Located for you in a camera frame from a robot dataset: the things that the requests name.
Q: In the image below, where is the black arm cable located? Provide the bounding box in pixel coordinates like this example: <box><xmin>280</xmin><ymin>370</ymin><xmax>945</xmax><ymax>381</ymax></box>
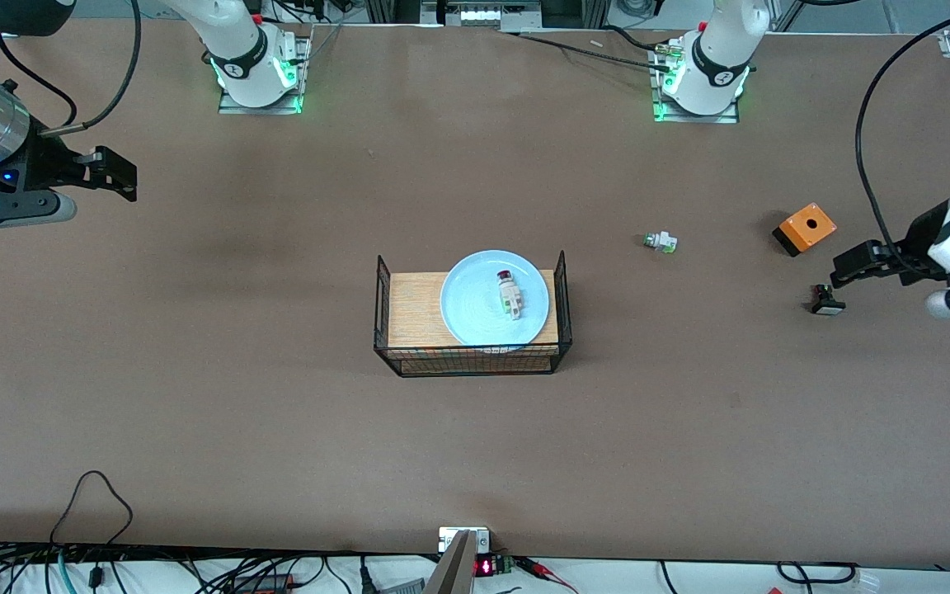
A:
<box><xmin>0</xmin><ymin>0</ymin><xmax>143</xmax><ymax>133</ymax></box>
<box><xmin>854</xmin><ymin>4</ymin><xmax>950</xmax><ymax>266</ymax></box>

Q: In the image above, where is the long black table cable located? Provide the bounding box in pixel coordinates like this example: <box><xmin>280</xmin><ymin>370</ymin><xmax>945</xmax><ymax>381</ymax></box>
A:
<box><xmin>498</xmin><ymin>31</ymin><xmax>674</xmax><ymax>70</ymax></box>

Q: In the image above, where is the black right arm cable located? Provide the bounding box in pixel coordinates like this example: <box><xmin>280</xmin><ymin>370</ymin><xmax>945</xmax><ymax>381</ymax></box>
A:
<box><xmin>0</xmin><ymin>0</ymin><xmax>143</xmax><ymax>133</ymax></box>

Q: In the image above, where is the aluminium frame structure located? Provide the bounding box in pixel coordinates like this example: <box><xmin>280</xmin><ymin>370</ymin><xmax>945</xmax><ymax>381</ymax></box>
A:
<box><xmin>366</xmin><ymin>0</ymin><xmax>608</xmax><ymax>31</ymax></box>

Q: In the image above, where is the light blue round plate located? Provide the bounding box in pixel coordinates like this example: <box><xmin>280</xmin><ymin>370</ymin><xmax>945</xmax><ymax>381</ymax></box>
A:
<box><xmin>440</xmin><ymin>249</ymin><xmax>551</xmax><ymax>348</ymax></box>

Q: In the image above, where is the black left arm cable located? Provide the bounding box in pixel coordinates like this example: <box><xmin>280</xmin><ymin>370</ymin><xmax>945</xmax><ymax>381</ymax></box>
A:
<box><xmin>854</xmin><ymin>4</ymin><xmax>950</xmax><ymax>266</ymax></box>

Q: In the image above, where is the thin black looped cable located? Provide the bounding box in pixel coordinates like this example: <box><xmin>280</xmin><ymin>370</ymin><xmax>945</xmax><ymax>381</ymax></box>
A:
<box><xmin>49</xmin><ymin>470</ymin><xmax>134</xmax><ymax>547</ymax></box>

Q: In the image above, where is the black coiled cable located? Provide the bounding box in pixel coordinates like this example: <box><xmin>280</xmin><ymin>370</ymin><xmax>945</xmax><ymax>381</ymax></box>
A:
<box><xmin>776</xmin><ymin>561</ymin><xmax>859</xmax><ymax>583</ymax></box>

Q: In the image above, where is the red test clip lead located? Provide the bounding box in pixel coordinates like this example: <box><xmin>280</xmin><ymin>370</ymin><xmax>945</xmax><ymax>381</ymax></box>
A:
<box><xmin>516</xmin><ymin>557</ymin><xmax>579</xmax><ymax>594</ymax></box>

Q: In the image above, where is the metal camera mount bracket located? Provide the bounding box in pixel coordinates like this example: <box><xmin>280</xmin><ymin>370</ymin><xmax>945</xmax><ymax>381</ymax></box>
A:
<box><xmin>439</xmin><ymin>526</ymin><xmax>492</xmax><ymax>594</ymax></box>

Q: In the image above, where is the black square white push button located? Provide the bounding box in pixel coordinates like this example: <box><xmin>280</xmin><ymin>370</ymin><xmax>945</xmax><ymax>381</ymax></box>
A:
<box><xmin>810</xmin><ymin>283</ymin><xmax>847</xmax><ymax>316</ymax></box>

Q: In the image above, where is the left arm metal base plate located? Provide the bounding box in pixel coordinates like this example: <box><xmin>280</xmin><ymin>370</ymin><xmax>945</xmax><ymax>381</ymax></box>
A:
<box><xmin>650</xmin><ymin>37</ymin><xmax>741</xmax><ymax>125</ymax></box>

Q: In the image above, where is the orange button enclosure box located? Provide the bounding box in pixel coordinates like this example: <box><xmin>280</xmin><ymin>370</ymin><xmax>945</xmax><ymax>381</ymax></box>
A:
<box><xmin>773</xmin><ymin>203</ymin><xmax>838</xmax><ymax>257</ymax></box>

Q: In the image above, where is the black wire shelf wooden board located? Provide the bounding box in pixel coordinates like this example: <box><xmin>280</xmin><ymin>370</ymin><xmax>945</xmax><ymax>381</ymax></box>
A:
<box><xmin>374</xmin><ymin>250</ymin><xmax>573</xmax><ymax>379</ymax></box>

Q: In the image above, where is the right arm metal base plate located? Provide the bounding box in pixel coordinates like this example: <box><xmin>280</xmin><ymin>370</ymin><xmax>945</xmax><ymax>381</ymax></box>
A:
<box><xmin>218</xmin><ymin>33</ymin><xmax>311</xmax><ymax>115</ymax></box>

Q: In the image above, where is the red push button switch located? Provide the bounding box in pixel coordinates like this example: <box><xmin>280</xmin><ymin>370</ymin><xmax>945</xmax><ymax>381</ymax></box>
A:
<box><xmin>496</xmin><ymin>268</ymin><xmax>526</xmax><ymax>322</ymax></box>

